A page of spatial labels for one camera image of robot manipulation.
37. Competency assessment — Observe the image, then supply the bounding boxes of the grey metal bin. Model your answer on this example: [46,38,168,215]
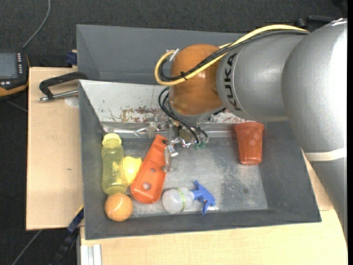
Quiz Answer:
[74,24,322,241]

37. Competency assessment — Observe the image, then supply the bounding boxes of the white and blue spray bottle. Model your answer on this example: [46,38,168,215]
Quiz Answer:
[162,179,217,216]

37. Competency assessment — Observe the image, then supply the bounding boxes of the yellow toy duck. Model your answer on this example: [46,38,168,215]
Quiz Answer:
[122,156,143,186]

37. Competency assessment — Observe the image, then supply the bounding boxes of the orange ball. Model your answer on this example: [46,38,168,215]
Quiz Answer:
[104,192,134,222]

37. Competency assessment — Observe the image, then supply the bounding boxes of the orange plastic cup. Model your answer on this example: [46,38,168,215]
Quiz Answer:
[233,121,265,166]

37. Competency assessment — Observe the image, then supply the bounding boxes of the yellow clear plastic bottle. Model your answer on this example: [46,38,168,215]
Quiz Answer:
[101,132,129,195]

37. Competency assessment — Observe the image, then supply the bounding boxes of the pale wood flat board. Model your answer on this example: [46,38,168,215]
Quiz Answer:
[26,66,85,231]

